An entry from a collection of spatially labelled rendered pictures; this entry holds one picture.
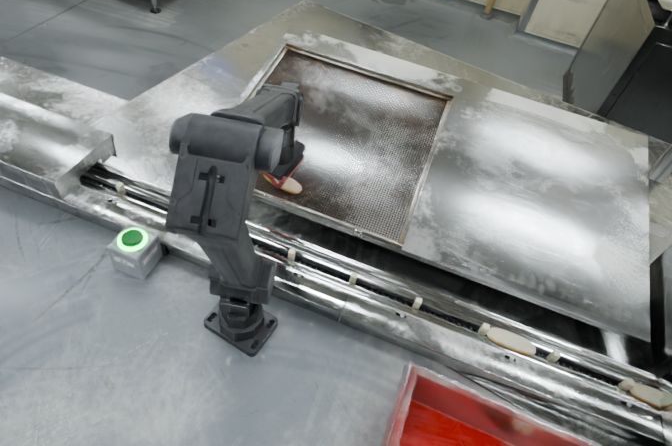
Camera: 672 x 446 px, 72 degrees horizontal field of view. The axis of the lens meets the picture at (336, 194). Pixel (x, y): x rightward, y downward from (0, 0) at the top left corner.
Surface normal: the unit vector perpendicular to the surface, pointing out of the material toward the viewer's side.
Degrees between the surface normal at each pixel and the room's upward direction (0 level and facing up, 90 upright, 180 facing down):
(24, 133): 0
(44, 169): 0
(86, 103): 0
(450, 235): 10
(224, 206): 44
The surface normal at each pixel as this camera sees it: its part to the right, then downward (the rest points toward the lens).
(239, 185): 0.03, 0.00
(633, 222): 0.07, -0.56
